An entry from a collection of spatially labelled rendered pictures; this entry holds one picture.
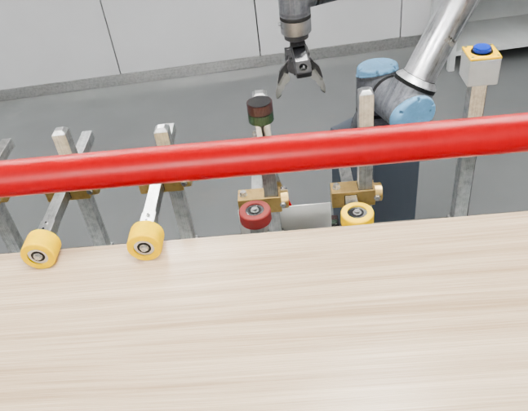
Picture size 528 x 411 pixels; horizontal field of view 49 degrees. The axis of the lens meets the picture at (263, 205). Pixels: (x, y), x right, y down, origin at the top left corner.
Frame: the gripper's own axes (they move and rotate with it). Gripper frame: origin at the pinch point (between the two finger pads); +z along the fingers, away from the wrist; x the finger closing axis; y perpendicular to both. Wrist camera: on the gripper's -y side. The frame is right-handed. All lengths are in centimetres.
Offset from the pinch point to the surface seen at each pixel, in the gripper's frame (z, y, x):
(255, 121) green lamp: -20, -45, 15
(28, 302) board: 4, -70, 70
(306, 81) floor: 94, 193, -23
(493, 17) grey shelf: 80, 224, -160
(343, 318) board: 4, -86, 3
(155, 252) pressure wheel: 1, -62, 42
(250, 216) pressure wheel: 3, -51, 20
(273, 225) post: 16.9, -39.4, 13.9
